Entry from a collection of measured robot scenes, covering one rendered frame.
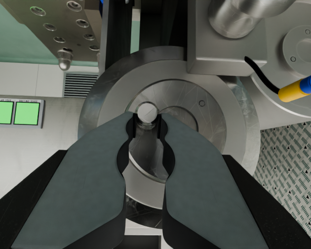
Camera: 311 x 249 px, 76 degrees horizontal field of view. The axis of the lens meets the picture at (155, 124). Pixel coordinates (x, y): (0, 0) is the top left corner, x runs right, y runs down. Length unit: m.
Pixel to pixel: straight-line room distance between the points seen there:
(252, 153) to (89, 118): 0.13
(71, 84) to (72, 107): 2.62
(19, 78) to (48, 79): 0.40
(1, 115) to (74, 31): 0.26
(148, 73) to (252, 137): 0.10
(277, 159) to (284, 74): 0.17
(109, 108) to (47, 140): 0.39
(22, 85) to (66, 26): 2.99
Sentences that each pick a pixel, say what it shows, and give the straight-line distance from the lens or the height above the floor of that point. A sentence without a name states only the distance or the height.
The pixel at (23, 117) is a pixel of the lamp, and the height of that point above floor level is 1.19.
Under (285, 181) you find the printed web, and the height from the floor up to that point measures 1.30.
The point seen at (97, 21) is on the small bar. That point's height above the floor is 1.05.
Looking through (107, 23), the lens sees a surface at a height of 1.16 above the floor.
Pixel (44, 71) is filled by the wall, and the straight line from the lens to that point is 3.36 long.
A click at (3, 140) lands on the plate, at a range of 0.58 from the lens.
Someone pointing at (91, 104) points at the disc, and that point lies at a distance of 0.17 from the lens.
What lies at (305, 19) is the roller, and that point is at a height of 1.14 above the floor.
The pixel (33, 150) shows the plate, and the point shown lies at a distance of 0.55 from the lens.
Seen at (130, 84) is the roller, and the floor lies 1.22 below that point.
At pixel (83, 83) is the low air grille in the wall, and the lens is 3.09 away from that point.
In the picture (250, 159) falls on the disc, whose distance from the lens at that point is 0.18.
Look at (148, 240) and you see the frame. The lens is 0.61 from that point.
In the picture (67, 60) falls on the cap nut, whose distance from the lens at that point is 0.55.
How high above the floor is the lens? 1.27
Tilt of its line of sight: 8 degrees down
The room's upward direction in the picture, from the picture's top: 178 degrees counter-clockwise
